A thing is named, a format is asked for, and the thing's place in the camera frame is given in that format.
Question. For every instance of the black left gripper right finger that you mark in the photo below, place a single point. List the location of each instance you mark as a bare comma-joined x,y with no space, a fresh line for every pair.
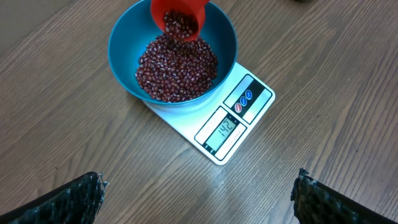
315,203

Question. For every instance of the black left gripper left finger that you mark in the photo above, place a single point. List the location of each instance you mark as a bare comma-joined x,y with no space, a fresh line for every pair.
77,201

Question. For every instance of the red beans in bowl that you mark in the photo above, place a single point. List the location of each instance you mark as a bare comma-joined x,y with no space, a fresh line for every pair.
173,70

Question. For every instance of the blue bowl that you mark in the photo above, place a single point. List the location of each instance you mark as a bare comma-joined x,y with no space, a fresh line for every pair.
135,29

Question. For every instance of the orange scoop blue handle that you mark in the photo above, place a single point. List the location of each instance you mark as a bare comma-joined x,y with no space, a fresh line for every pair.
192,10

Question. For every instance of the white digital kitchen scale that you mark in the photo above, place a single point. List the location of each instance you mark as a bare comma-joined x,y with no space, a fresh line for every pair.
218,124

